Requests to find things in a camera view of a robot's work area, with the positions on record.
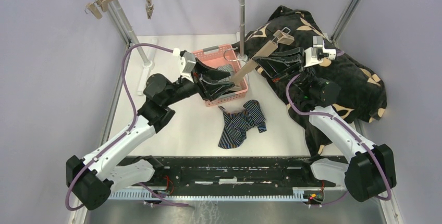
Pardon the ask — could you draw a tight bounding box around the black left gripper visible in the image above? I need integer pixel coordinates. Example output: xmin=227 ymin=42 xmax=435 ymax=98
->
xmin=164 ymin=57 xmax=236 ymax=106

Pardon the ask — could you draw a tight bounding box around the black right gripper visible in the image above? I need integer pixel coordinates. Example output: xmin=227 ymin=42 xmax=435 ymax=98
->
xmin=254 ymin=47 xmax=317 ymax=95

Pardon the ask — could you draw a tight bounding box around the grey striped underwear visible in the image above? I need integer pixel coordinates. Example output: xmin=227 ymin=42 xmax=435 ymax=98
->
xmin=216 ymin=64 xmax=235 ymax=81

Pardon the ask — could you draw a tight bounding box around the navy striped underwear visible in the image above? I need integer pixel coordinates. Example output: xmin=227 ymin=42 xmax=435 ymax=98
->
xmin=218 ymin=99 xmax=267 ymax=150

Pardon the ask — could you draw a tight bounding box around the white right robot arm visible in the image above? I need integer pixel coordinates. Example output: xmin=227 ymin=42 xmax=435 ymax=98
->
xmin=252 ymin=47 xmax=397 ymax=202

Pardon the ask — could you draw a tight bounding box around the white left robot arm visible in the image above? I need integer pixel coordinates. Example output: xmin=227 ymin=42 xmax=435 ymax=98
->
xmin=65 ymin=60 xmax=235 ymax=211

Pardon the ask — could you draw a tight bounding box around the pink plastic basket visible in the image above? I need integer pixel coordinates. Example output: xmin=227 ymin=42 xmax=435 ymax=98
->
xmin=193 ymin=44 xmax=249 ymax=107

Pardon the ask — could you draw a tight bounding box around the right metal rack pole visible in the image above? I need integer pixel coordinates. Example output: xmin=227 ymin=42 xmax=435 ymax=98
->
xmin=238 ymin=0 xmax=248 ymax=61

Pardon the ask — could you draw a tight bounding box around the black floral blanket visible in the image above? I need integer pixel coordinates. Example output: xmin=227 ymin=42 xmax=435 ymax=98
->
xmin=244 ymin=5 xmax=387 ymax=156

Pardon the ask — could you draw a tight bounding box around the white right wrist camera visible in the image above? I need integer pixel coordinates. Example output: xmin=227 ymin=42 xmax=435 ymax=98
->
xmin=303 ymin=36 xmax=337 ymax=68

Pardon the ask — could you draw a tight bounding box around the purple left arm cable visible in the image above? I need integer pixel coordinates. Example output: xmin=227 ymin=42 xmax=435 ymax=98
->
xmin=65 ymin=43 xmax=175 ymax=212

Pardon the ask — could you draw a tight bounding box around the right aluminium frame post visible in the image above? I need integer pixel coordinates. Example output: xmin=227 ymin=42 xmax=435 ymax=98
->
xmin=330 ymin=0 xmax=361 ymax=45

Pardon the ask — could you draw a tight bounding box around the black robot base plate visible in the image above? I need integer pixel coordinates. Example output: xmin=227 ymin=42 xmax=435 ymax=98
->
xmin=120 ymin=155 xmax=337 ymax=197

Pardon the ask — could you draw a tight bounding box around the left aluminium frame rail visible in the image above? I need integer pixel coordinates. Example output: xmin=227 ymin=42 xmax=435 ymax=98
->
xmin=93 ymin=43 xmax=131 ymax=151

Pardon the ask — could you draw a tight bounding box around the white slotted cable duct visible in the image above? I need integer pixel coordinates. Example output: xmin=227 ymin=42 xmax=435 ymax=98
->
xmin=108 ymin=188 xmax=310 ymax=203

